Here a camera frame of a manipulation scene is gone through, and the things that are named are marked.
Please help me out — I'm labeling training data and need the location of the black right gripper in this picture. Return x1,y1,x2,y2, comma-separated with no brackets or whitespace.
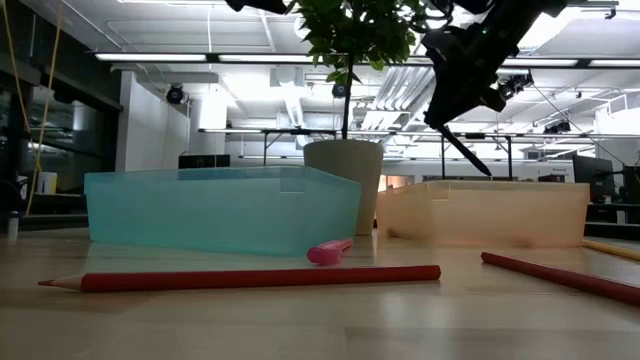
423,28,520,131

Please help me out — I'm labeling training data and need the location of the black pen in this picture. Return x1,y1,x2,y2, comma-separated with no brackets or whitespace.
436,123,494,178

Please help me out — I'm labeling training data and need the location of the pink highlighter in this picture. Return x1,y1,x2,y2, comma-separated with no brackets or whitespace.
306,237,354,266

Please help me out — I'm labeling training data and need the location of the red pencil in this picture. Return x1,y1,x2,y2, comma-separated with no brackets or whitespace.
480,251,640,307
37,264,442,294

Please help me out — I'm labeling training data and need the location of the yellow pencil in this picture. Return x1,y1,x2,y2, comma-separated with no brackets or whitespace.
581,238,640,262

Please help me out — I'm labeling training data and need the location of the long ceiling light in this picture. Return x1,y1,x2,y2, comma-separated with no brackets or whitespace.
217,52,315,65
587,58,640,69
93,51,209,64
501,57,580,69

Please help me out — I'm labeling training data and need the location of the translucent orange plastic bin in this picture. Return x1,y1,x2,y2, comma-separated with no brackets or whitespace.
375,179,591,249

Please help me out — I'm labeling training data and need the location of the white ribbed plant pot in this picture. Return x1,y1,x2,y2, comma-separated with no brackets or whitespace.
303,138,385,237

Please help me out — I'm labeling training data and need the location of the green leafy plant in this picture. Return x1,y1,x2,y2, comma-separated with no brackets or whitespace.
284,0,431,141

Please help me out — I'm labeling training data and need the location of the large black monitor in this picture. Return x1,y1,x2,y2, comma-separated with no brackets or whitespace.
572,154,616,204

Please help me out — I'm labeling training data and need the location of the translucent green plastic bin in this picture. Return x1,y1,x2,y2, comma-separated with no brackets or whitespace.
83,166,362,259

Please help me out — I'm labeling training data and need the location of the small black monitor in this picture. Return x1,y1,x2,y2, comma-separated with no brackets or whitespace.
177,153,232,170

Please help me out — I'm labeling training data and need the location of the small white bottle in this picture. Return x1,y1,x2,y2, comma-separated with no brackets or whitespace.
6,209,21,240

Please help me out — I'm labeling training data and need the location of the yellow power cable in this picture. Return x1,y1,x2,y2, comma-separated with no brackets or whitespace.
1,0,65,217

